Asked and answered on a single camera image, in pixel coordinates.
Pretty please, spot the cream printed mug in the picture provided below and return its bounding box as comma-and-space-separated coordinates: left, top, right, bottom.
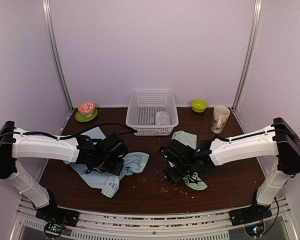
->
210, 105, 231, 134

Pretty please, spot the left aluminium frame post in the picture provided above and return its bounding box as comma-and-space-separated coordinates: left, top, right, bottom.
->
42, 0, 74, 112

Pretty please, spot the lime green bowl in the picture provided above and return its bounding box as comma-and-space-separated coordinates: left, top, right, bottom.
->
190, 99, 208, 113

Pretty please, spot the light blue towel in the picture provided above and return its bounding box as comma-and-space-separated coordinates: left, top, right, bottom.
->
63, 126, 150, 200

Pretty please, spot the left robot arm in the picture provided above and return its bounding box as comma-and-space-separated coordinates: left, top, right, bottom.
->
0, 121, 128, 222

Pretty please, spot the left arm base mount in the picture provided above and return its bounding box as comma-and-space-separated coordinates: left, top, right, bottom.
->
35, 208, 80, 239

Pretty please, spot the red patterned bowl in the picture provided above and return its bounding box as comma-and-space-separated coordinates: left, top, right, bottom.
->
78, 101, 96, 116

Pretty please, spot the rolled grey towel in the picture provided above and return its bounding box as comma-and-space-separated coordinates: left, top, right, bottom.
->
155, 111, 171, 126

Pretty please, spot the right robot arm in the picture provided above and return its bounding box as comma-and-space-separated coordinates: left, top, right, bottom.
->
159, 117, 300, 221

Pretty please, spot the right aluminium frame post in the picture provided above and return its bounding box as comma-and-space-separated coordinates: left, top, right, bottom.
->
232, 0, 264, 114

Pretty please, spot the aluminium frame post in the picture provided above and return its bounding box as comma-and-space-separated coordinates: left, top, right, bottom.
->
232, 0, 264, 114
42, 0, 74, 112

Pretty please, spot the front aluminium rail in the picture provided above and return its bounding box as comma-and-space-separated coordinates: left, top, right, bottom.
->
14, 208, 298, 240

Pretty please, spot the white plastic basket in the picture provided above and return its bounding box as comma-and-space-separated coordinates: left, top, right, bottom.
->
125, 90, 179, 136

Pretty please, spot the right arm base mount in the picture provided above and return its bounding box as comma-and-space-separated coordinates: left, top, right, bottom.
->
229, 206, 273, 238

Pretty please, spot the green plate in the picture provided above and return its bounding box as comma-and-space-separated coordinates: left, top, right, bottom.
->
75, 108, 98, 123

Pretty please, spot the green panda towel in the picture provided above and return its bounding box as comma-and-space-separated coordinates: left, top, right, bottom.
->
170, 130, 208, 192

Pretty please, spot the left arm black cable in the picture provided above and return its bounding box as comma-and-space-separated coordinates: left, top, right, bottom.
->
0, 122, 138, 146

